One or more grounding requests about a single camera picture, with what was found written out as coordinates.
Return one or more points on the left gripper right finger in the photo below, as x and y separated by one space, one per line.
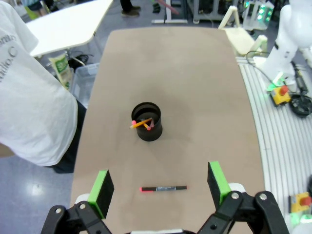
219 185

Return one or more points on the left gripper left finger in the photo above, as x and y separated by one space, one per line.
97 195

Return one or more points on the yellow pencil pink eraser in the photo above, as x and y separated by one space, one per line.
140 123

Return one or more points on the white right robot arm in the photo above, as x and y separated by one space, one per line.
285 48

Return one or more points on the person's right forearm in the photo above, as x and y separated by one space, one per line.
5 151

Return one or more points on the black mesh pen holder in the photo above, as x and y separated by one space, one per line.
151 135

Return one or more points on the white ribbed base platform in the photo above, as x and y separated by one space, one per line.
275 146

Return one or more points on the yellow emergency stop button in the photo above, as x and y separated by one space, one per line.
280 97
298 203

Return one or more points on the black round coiled object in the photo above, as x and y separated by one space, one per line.
301 107

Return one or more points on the translucent plastic box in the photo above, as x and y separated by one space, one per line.
84 83

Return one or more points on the person in white T-shirt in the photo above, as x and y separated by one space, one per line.
29 97

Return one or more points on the small white box green light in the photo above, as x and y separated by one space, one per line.
278 78

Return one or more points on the pale bag green print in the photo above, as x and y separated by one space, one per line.
61 70

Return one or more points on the black cylindrical plug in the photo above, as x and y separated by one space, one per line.
301 81

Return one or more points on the white side table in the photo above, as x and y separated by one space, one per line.
68 24

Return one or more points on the grey wheeled cabinet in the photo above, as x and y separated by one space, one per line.
209 9

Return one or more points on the white machine green lights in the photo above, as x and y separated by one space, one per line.
262 12

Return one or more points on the pink rod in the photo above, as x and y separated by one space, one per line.
168 6

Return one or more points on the dark trousered legs brown shoes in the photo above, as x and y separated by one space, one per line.
130 11

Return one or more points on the bystander with patterned hat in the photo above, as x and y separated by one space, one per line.
34 5

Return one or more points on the cream wooden frame stand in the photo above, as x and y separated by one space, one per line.
240 39

